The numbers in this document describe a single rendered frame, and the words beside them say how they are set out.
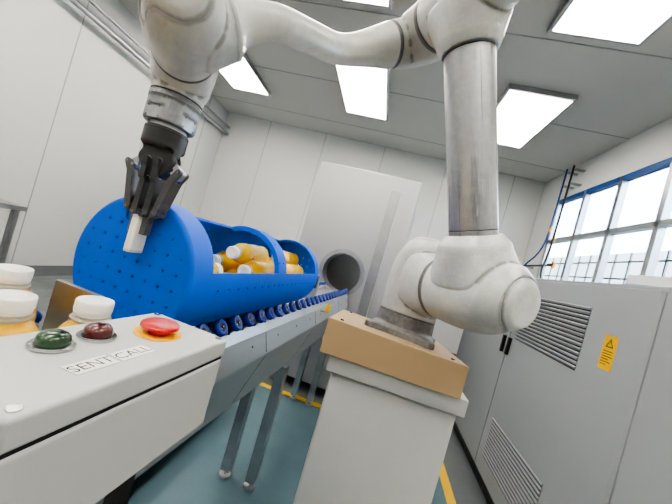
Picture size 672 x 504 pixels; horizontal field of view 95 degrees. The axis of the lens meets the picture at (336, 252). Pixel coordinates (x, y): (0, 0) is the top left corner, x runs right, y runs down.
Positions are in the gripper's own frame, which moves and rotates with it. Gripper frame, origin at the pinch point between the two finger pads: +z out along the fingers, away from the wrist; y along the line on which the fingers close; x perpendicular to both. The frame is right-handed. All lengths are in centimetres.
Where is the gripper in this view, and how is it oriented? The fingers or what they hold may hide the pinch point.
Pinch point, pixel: (137, 233)
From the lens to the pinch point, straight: 68.6
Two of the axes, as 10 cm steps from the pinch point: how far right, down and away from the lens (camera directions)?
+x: 2.2, 0.7, 9.7
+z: -2.8, 9.6, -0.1
